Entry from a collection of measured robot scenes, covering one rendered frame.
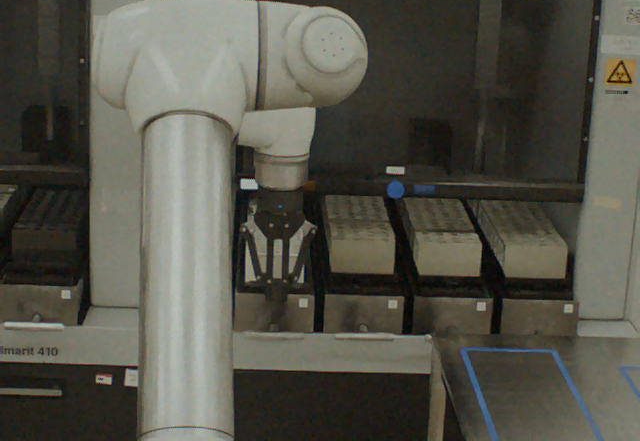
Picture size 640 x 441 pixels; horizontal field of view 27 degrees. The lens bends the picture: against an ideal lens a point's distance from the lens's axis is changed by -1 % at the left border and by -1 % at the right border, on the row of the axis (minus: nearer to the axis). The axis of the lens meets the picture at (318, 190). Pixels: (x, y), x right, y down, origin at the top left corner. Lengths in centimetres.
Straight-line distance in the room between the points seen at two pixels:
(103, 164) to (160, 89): 82
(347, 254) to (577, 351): 48
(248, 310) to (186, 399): 93
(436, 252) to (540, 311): 21
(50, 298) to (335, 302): 48
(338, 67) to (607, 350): 77
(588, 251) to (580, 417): 61
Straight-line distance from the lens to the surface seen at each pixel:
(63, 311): 231
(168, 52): 152
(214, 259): 142
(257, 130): 211
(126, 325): 232
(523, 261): 237
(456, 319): 231
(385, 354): 232
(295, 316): 228
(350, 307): 228
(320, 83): 153
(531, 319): 233
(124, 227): 234
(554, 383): 195
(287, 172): 214
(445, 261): 235
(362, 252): 233
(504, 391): 191
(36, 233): 235
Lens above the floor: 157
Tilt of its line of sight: 15 degrees down
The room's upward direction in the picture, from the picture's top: 3 degrees clockwise
